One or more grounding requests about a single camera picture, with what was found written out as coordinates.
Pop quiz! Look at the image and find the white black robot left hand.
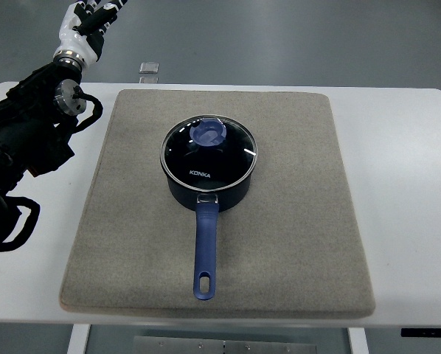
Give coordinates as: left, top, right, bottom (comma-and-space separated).
54, 1, 127, 71

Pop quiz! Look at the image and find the glass pot lid blue knob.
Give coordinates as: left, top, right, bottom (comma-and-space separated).
160, 115, 258, 191

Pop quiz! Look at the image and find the dark saucepan blue handle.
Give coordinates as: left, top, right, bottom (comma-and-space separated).
161, 161, 255, 301

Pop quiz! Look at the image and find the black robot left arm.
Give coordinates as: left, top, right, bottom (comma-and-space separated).
0, 50, 103, 252

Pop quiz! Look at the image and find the silver floor socket plate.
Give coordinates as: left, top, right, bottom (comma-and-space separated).
139, 62, 159, 74

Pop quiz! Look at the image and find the white table leg left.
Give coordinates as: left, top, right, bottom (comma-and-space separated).
66, 324, 91, 354

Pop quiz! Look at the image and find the white table leg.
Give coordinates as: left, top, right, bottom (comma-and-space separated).
347, 327, 370, 354
66, 324, 91, 354

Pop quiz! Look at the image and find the beige fabric mat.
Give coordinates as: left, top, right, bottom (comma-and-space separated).
60, 89, 375, 319

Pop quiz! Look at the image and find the white table leg right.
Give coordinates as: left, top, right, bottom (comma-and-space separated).
347, 327, 370, 354

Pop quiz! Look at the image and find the black table control panel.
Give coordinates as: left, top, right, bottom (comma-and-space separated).
400, 327, 441, 338

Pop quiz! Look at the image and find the grey metal base plate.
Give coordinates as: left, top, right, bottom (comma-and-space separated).
132, 336, 317, 354

